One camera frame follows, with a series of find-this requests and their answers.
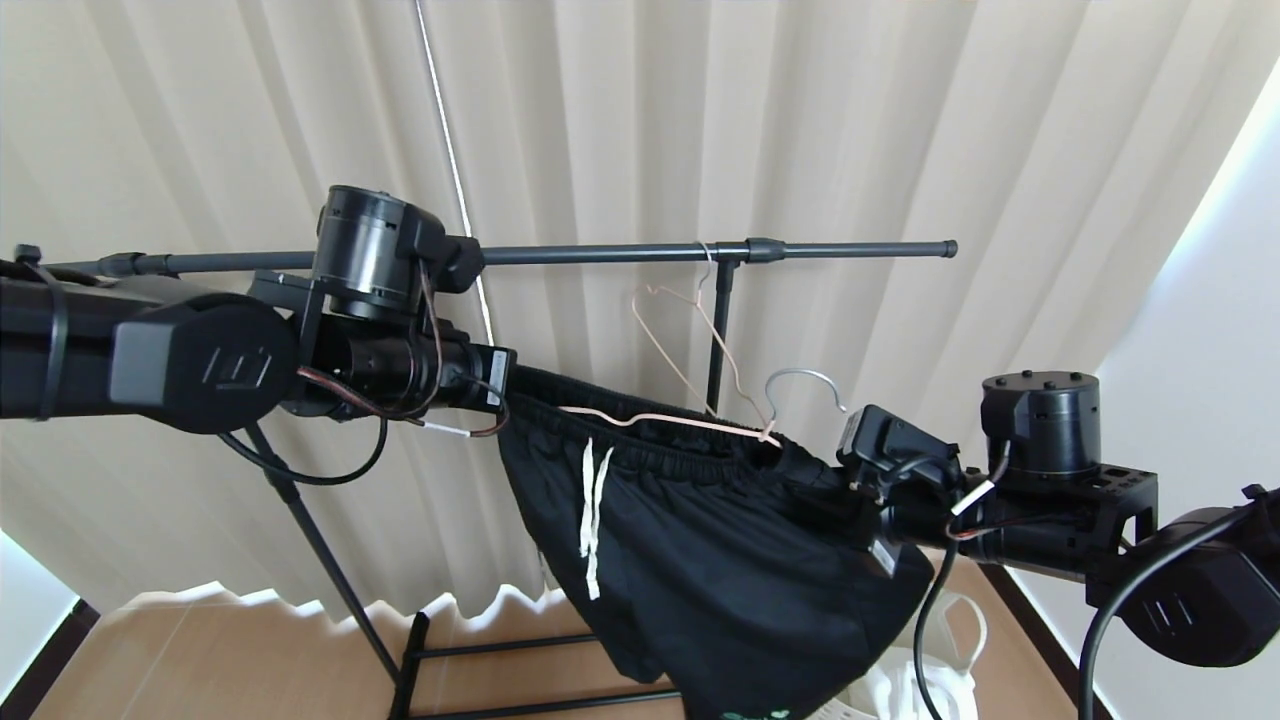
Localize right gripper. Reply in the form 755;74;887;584
800;468;986;579

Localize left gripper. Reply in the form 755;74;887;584
440;342;518;413

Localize pink clothes hanger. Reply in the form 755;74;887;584
631;243;773;433
557;368;849;449

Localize black shorts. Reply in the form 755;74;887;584
497;365;937;720

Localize white laundry basket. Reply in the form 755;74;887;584
808;590;990;720

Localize black clothes rack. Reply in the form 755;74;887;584
45;239;959;720

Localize white garment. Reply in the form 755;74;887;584
860;648;979;720

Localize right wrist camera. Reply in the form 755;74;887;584
836;404;964;493

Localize black cable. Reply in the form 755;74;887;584
217;415;390;488
912;498;1280;720

